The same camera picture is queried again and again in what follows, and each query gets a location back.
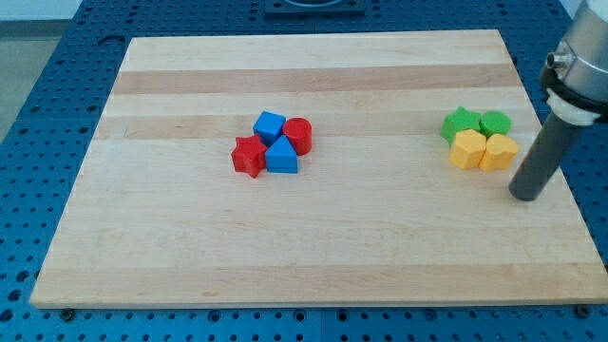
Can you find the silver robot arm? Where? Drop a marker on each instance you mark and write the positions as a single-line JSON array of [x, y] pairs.
[[576, 70]]

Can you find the green circle block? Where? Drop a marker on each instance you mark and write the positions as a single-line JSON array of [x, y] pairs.
[[495, 122]]

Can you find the blue triangle block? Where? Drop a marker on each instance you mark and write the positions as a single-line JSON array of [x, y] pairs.
[[281, 157]]

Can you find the wooden board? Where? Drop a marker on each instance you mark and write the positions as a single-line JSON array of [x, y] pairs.
[[375, 216]]

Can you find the red cylinder block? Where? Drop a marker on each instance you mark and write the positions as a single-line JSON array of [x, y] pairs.
[[299, 133]]

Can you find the blue cube block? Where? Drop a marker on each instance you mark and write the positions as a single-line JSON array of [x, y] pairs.
[[268, 126]]

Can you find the red star block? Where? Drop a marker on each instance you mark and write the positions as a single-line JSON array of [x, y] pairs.
[[249, 155]]

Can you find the green star block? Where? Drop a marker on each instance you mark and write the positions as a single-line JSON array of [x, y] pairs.
[[459, 120]]

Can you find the yellow hexagon block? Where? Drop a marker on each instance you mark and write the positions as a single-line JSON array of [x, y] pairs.
[[467, 149]]

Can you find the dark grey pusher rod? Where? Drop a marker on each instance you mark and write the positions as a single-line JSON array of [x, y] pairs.
[[544, 157]]

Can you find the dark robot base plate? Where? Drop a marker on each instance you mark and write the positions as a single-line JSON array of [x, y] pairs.
[[285, 7]]

